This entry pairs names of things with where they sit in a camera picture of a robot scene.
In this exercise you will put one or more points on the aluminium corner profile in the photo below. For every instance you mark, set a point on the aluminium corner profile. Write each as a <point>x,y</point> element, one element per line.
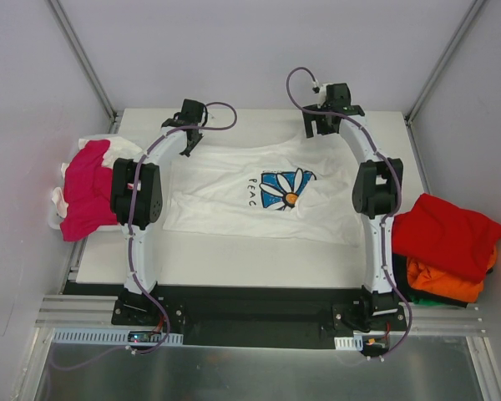
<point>459,34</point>
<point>68,31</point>

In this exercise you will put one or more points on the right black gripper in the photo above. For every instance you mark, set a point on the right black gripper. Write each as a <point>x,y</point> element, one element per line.
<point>317,121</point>

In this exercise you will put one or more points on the black folded garment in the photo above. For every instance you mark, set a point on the black folded garment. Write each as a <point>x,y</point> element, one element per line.
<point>401,284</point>

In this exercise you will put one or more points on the aluminium front rail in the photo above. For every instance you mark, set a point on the aluminium front rail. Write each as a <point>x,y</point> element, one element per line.
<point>75,311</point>

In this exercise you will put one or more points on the magenta t-shirt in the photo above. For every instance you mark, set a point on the magenta t-shirt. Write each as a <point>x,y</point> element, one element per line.
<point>87,191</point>

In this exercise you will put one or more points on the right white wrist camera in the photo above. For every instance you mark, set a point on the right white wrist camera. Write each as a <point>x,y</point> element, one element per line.
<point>320,91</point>

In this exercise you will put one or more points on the left aluminium corner profile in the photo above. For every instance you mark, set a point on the left aluminium corner profile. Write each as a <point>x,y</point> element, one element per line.
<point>68,31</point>

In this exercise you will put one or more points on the right grey cable duct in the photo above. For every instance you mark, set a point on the right grey cable duct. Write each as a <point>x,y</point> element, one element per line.
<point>354,343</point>

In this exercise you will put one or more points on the pale pink white garment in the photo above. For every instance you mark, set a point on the pale pink white garment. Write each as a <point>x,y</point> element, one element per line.
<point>119,147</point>

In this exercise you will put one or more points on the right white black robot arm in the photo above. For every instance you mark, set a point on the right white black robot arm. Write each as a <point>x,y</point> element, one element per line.
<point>376,198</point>

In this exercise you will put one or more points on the green folded t-shirt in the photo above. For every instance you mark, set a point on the green folded t-shirt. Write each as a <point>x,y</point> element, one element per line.
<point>437,302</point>

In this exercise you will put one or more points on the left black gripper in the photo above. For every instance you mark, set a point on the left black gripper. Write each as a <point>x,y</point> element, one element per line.
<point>193,136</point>

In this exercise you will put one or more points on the right aluminium corner profile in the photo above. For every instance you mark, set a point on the right aluminium corner profile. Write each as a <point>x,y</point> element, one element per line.
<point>459,34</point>

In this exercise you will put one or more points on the orange folded t-shirt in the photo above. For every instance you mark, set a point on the orange folded t-shirt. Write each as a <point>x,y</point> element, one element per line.
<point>455,273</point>

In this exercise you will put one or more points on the red folded t-shirt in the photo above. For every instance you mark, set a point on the red folded t-shirt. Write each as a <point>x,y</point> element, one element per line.
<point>444,236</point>

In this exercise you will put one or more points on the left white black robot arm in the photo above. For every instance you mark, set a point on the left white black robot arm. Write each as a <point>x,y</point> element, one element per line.
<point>136,196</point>

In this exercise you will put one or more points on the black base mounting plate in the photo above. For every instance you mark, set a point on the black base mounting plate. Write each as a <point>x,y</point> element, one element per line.
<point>261,317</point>

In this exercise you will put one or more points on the white laundry basket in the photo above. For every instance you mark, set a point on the white laundry basket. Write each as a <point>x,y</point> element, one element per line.
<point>53,221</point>

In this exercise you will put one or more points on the grey cable duct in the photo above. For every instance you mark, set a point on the grey cable duct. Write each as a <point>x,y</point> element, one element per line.
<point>354,343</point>
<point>115,337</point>

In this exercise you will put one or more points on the left grey cable duct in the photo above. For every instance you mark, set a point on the left grey cable duct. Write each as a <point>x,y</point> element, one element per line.
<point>115,337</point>

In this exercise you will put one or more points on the white daisy print t-shirt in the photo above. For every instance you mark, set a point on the white daisy print t-shirt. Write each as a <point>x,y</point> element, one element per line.
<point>298,189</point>

